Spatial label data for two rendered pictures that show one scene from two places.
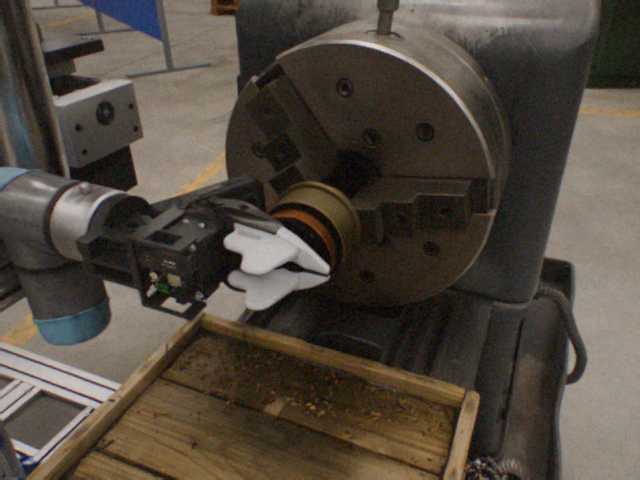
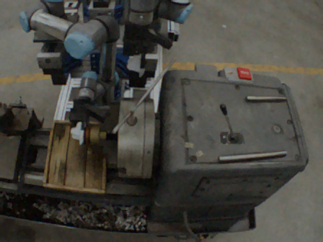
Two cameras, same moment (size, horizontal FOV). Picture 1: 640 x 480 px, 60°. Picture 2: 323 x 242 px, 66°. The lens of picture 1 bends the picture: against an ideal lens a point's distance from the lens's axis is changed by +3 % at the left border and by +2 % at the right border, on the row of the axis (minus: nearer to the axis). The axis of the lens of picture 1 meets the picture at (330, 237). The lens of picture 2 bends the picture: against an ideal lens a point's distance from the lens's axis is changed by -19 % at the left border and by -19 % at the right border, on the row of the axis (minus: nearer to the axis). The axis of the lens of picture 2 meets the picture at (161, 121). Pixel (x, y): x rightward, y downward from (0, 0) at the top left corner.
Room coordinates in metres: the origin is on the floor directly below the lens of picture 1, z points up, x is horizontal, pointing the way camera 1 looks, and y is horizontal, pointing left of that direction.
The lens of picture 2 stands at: (0.36, -0.58, 2.12)
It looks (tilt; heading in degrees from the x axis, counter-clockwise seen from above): 56 degrees down; 58
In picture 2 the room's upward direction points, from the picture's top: 11 degrees clockwise
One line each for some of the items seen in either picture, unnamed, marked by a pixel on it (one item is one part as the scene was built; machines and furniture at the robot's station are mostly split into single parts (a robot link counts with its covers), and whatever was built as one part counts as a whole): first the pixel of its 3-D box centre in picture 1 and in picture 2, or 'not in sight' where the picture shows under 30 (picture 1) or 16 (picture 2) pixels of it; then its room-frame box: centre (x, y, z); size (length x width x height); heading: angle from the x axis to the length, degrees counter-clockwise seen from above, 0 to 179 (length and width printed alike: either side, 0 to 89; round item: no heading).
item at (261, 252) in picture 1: (270, 256); (77, 132); (0.38, 0.05, 1.10); 0.09 x 0.06 x 0.03; 66
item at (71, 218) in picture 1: (101, 223); (85, 96); (0.46, 0.22, 1.08); 0.08 x 0.05 x 0.08; 156
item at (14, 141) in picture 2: not in sight; (8, 140); (0.01, 0.22, 0.95); 0.43 x 0.17 x 0.05; 67
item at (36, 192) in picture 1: (40, 212); (88, 84); (0.49, 0.29, 1.08); 0.11 x 0.08 x 0.09; 66
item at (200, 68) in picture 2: not in sight; (206, 73); (0.93, 0.06, 1.24); 0.09 x 0.08 x 0.03; 157
